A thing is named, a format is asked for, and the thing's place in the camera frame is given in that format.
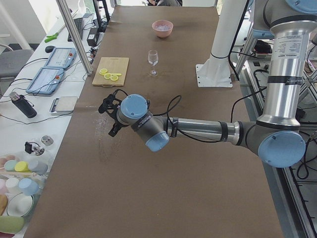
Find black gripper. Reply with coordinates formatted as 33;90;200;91
98;90;128;137

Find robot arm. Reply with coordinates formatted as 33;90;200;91
99;0;317;168

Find clear wine glass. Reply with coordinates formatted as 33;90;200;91
148;50;159;76

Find pink bowl of ice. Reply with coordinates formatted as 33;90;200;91
152;20;173;38

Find lemon slice three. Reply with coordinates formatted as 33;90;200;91
110;75;119;81

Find lemon slice two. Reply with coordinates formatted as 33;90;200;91
104;73;112;79

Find white kitchen scale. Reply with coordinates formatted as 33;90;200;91
49;96;78;115

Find bamboo cutting board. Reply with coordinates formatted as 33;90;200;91
92;57;129;87

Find small steel cup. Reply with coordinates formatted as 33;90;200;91
41;135;54;146

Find blue teach pendant near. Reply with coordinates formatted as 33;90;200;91
26;67;64;95

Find blue teach pendant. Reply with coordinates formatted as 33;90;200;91
26;67;64;95
45;48;76;69

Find blue teach pendant far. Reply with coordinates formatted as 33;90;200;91
45;48;76;69

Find black power adapter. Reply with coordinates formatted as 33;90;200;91
87;28;100;47

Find black thermos bottle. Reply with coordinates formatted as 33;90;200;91
9;91;37;118

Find yellow plastic cup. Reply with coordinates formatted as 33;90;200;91
14;161;30;173

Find light blue cup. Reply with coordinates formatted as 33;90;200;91
18;178;40;196

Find black keyboard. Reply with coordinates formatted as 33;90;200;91
73;17;84;40

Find white bowl green rim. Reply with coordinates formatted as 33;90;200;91
7;193;34;217

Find grey office chair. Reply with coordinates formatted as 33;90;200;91
0;44;34;81

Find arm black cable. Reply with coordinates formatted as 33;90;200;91
167;85;268;143

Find green handled tool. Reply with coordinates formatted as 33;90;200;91
44;24;65;43

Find white camera mast with base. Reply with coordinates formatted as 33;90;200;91
196;0;252;88

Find aluminium frame post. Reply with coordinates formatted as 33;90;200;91
56;0;93;76

